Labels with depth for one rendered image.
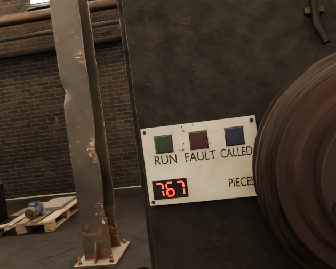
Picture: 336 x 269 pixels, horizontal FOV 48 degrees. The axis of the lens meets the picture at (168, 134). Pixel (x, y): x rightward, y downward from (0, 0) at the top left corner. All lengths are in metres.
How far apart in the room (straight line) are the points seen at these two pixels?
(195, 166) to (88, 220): 2.78
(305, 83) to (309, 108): 0.05
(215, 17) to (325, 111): 0.34
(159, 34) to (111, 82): 6.21
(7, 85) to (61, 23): 4.41
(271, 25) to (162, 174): 0.41
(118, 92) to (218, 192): 6.24
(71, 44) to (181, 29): 2.69
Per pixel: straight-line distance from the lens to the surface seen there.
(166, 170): 0.86
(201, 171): 0.86
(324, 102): 0.72
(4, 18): 7.19
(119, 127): 7.04
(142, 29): 0.90
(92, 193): 3.51
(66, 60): 3.53
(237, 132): 0.84
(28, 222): 5.21
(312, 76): 0.74
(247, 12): 0.89
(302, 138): 0.70
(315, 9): 0.89
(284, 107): 0.72
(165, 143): 0.85
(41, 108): 7.55
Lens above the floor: 1.27
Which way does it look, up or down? 3 degrees down
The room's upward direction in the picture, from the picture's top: 7 degrees counter-clockwise
